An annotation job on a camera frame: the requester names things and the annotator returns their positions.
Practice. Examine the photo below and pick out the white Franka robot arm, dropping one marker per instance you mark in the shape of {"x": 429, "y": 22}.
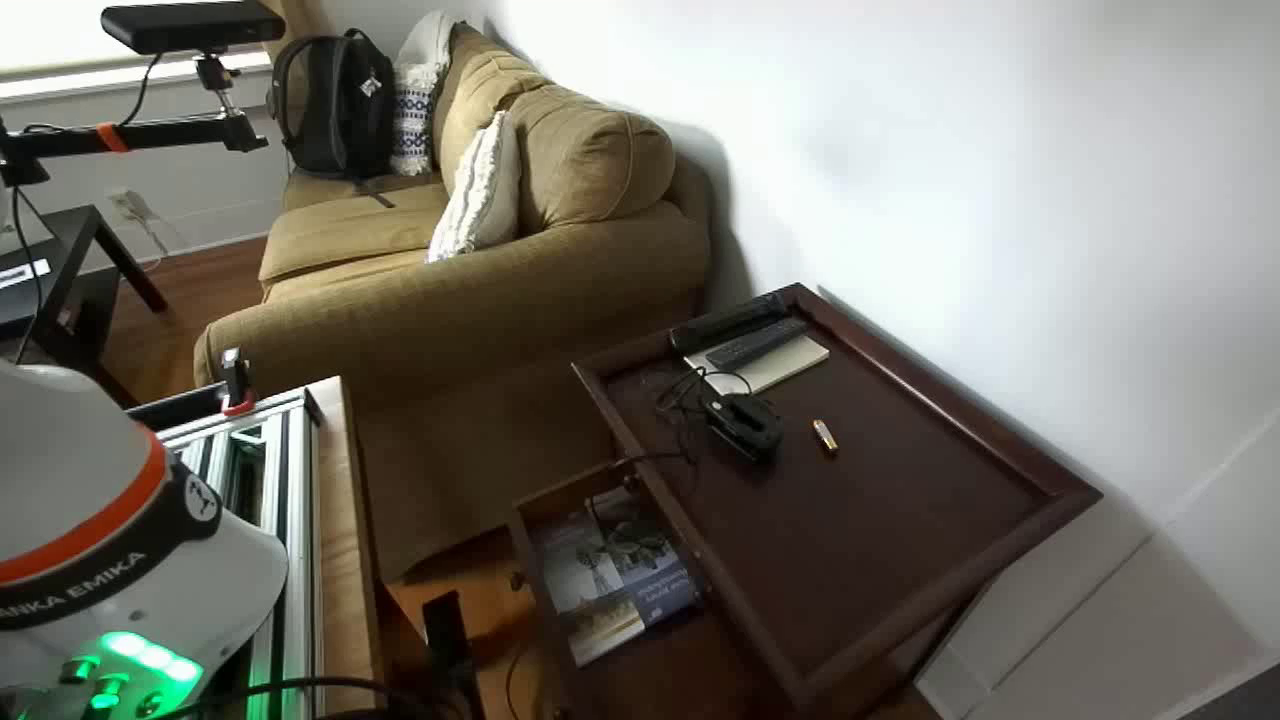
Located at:
{"x": 94, "y": 533}

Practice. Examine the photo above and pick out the long black remote control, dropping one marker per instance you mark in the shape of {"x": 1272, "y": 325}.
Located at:
{"x": 725, "y": 325}

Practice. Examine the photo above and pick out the grey black remote control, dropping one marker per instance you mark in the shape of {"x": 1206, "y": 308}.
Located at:
{"x": 755, "y": 347}

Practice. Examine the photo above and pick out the white notepad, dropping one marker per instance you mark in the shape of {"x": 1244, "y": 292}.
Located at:
{"x": 785, "y": 360}

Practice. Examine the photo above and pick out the tan fabric sofa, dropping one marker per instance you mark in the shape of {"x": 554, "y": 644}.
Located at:
{"x": 465, "y": 292}

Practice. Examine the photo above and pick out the magazine with blue cover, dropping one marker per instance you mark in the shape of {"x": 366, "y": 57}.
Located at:
{"x": 615, "y": 574}

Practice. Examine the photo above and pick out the white throw pillow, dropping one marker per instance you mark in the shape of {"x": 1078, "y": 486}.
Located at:
{"x": 480, "y": 193}

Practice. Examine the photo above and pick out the dark wooden nightstand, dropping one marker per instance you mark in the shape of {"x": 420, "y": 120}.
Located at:
{"x": 853, "y": 521}

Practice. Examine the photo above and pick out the open wooden drawer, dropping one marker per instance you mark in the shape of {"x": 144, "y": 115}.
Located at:
{"x": 561, "y": 625}

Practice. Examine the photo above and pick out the white patterned bag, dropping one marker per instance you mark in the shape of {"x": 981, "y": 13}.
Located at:
{"x": 416, "y": 101}

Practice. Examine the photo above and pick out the black backpack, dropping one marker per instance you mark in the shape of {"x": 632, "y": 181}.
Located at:
{"x": 339, "y": 107}

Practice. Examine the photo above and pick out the black knob on red base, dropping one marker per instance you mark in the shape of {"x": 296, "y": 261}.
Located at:
{"x": 235, "y": 376}

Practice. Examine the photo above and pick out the black boom with orange tape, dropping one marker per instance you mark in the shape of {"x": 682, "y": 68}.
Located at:
{"x": 144, "y": 133}

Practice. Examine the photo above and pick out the black side table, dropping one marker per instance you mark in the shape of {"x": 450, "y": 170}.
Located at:
{"x": 74, "y": 285}

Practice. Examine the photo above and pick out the white wall outlet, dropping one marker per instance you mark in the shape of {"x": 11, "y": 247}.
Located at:
{"x": 128, "y": 207}

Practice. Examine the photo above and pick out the black stereo camera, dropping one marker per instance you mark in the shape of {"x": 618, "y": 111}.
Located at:
{"x": 189, "y": 26}

